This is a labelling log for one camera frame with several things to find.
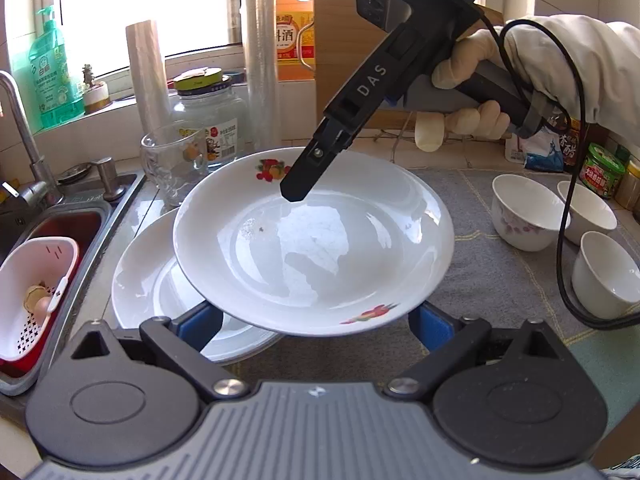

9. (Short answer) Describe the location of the grey checked towel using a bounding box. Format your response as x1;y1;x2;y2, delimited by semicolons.
225;167;640;461

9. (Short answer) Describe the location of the sink soap dispenser pump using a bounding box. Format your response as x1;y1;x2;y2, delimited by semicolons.
90;157;126;201

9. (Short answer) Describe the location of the black cable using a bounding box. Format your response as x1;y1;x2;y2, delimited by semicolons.
499;19;640;332

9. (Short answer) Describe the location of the beige paper roll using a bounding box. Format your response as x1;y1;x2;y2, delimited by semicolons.
125;20;173;138

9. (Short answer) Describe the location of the white fruit-print plate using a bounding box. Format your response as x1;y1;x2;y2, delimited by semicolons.
111;207;283;363
172;147;456;337
114;305;285;367

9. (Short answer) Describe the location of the bamboo cutting board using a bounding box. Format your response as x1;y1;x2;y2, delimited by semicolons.
313;0;506;131

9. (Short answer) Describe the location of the white and blue salt bag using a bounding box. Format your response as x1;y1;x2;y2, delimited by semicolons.
504;125;568;172

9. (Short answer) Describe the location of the orange cooking wine jug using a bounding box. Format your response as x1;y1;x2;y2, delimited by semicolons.
274;0;317;82

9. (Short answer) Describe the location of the green sauce jar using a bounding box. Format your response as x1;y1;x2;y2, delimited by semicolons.
580;142;627;199

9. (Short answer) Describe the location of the tall cling film roll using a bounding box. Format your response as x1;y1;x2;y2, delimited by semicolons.
241;0;282;153

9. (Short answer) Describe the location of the white ceramic bowl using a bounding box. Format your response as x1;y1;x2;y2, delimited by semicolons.
557;180;618;246
491;174;571;252
571;231;640;320

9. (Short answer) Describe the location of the small potted plant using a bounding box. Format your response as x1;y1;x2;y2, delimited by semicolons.
80;64;113;115

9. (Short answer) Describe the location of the green dish soap bottle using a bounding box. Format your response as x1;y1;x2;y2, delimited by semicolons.
27;5;86;130

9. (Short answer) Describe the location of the person's right hand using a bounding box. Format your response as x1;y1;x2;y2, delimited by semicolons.
415;27;513;153

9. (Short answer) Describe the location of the small yellow-lidded jar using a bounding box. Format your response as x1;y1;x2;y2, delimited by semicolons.
614;159;640;211

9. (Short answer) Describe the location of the metal faucet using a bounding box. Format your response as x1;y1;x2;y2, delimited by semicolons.
0;71;63;211

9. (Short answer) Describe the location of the clear glass mug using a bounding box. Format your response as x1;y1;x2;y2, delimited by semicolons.
140;127;211;207

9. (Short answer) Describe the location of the metal sink drain plug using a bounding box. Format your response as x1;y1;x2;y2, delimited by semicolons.
56;162;96;183

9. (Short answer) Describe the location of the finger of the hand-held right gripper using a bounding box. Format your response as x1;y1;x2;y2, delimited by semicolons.
279;115;352;204

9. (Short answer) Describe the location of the glass jar with lid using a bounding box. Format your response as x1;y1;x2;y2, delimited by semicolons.
170;66;251;173

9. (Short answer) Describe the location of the steel sink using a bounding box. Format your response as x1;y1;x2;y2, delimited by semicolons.
0;172;146;396

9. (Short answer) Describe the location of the dark vinegar bottle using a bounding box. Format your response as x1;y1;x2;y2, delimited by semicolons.
560;120;585;175

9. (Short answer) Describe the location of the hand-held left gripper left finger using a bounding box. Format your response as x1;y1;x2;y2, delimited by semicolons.
72;302;251;403

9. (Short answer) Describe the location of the beige food scrap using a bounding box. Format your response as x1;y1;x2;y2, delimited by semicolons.
24;284;53;317

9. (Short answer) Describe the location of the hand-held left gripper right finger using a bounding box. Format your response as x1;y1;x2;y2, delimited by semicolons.
384;302;565;403

